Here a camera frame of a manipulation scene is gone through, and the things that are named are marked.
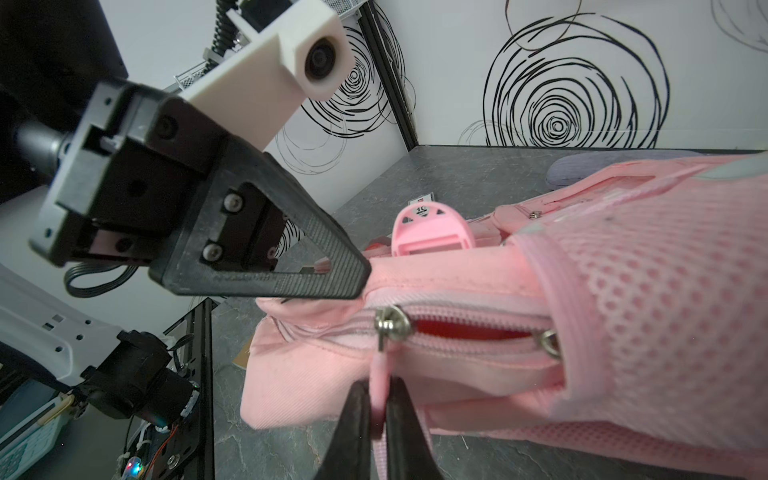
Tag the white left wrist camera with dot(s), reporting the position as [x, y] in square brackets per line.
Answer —
[256, 91]

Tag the black aluminium frame post left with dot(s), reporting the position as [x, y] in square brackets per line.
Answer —
[372, 26]

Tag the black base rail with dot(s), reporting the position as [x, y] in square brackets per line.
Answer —
[176, 441]

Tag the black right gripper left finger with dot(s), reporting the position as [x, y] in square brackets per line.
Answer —
[348, 456]

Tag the brown book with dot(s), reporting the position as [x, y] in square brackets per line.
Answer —
[242, 357]

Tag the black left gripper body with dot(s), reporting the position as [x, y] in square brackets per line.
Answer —
[125, 182]

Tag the flat clear lead refill box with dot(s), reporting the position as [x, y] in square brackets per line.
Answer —
[423, 198]

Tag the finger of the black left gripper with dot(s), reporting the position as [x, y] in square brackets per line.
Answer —
[227, 239]

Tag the pink student backpack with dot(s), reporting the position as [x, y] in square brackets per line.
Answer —
[624, 315]

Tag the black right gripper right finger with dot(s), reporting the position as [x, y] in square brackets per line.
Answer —
[408, 455]

